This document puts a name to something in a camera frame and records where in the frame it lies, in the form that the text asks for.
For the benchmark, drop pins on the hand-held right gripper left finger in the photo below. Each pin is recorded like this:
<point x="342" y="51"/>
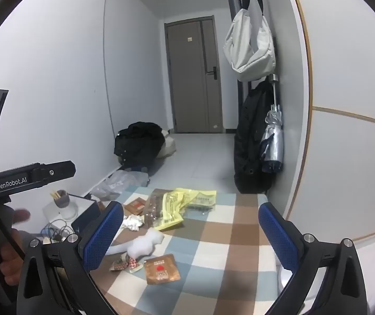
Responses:
<point x="103" y="236"/>

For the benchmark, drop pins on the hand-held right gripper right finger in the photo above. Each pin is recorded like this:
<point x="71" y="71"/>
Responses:
<point x="277" y="236"/>

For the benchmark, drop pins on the white trash bin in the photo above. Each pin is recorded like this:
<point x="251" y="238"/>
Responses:
<point x="286" y="275"/>

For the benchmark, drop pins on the brown sachet red dot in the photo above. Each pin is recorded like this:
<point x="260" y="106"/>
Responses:
<point x="161" y="269"/>
<point x="135" y="207"/>

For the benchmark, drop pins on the yellow plastic bag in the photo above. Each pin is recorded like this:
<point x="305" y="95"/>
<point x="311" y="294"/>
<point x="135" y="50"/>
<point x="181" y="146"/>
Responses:
<point x="171" y="213"/>

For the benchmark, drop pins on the white shoulder bag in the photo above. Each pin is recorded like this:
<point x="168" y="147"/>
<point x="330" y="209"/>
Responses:
<point x="246" y="46"/>

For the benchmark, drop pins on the person's left hand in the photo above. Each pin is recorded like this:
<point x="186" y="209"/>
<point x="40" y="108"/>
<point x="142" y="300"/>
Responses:
<point x="10" y="267"/>

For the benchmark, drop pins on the black tablet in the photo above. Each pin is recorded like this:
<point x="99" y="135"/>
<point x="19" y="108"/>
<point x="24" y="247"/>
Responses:
<point x="84" y="220"/>

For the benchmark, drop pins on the crumpled white tissue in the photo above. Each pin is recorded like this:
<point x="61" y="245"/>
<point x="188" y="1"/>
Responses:
<point x="131" y="223"/>

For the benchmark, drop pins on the small patterned wrapper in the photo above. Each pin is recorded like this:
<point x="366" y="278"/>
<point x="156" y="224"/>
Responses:
<point x="131" y="264"/>

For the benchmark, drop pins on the white round device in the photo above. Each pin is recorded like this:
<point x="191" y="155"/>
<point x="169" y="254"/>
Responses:
<point x="67" y="211"/>

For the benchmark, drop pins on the white nightstand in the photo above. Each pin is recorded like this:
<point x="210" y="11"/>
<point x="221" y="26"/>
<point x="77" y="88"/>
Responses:
<point x="51" y="211"/>

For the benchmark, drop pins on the grey cup with sticks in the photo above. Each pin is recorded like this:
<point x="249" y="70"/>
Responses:
<point x="61" y="200"/>

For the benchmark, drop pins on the clear bag of brown snacks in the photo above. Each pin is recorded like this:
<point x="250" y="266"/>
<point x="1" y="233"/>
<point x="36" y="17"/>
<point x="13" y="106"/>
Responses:
<point x="151" y="208"/>

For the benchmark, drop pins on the grey plastic mailer bag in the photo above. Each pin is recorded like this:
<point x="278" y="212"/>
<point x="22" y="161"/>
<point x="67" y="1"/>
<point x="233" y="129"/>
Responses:
<point x="122" y="180"/>

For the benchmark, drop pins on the plaid blanket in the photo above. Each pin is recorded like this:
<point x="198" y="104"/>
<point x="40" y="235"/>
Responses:
<point x="213" y="252"/>

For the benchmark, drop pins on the blue denim garment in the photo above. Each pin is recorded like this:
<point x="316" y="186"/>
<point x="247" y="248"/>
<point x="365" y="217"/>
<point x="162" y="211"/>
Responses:
<point x="138" y="169"/>

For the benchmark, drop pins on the silver folded umbrella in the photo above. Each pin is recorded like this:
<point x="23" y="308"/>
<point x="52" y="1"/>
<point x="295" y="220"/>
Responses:
<point x="273" y="144"/>

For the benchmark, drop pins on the black hanging jacket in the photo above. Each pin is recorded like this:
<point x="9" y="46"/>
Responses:
<point x="250" y="144"/>

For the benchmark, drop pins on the pile of black clothes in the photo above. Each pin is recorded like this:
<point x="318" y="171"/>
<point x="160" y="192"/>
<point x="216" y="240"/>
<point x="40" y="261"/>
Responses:
<point x="138" y="144"/>

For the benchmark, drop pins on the beige cloth bag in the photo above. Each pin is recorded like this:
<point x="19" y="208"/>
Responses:
<point x="169" y="147"/>

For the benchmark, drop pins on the grey-brown door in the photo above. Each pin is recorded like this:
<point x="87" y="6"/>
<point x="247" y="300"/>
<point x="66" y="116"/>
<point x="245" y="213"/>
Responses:
<point x="190" y="88"/>

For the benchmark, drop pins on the grey wall conduit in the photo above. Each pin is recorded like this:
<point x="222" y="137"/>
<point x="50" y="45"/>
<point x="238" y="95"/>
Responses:
<point x="110" y="105"/>

